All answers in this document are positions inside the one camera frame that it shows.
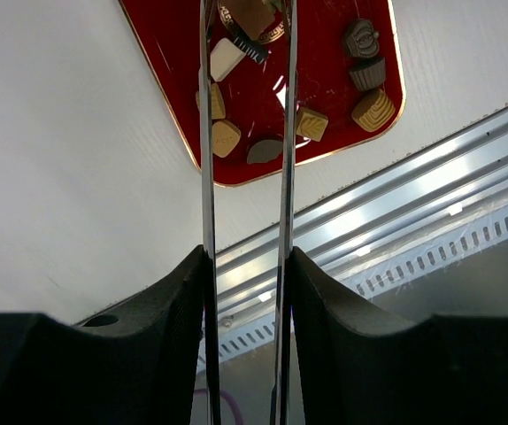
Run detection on red rectangular tray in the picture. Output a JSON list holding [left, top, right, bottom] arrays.
[[119, 0, 406, 188]]

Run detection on gold leaf-embossed square chocolate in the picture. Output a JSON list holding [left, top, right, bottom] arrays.
[[296, 107, 328, 142]]

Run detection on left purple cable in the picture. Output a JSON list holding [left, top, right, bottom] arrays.
[[191, 388, 243, 425]]

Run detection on perforated cable duct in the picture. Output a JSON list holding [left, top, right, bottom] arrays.
[[219, 204, 508, 363]]

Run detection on silver metal tongs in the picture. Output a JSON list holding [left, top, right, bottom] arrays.
[[198, 1, 298, 424]]

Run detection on white bar chocolate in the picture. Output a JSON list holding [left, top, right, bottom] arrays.
[[210, 38, 245, 82]]

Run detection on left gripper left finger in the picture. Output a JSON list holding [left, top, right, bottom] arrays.
[[0, 247, 204, 424]]

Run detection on gold stepped square chocolate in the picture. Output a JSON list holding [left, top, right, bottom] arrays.
[[351, 89, 396, 133]]

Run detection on brown rectangular chocolate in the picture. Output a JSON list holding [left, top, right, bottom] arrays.
[[223, 0, 274, 41]]

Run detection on caramel square chocolate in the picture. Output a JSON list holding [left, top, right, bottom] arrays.
[[212, 120, 242, 158]]

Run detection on aluminium rail frame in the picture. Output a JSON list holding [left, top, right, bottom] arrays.
[[76, 92, 508, 328]]

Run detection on dark crown chocolate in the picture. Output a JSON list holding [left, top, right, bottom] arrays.
[[343, 19, 380, 58]]

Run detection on dark leaf chocolate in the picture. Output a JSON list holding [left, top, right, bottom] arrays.
[[247, 139, 283, 165]]

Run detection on dark cupcake chocolate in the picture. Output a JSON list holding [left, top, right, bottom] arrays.
[[349, 56, 387, 92]]

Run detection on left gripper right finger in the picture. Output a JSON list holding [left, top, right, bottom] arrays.
[[287, 249, 508, 424]]

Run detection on tan ridged chocolate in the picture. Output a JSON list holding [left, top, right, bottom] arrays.
[[211, 82, 227, 120]]

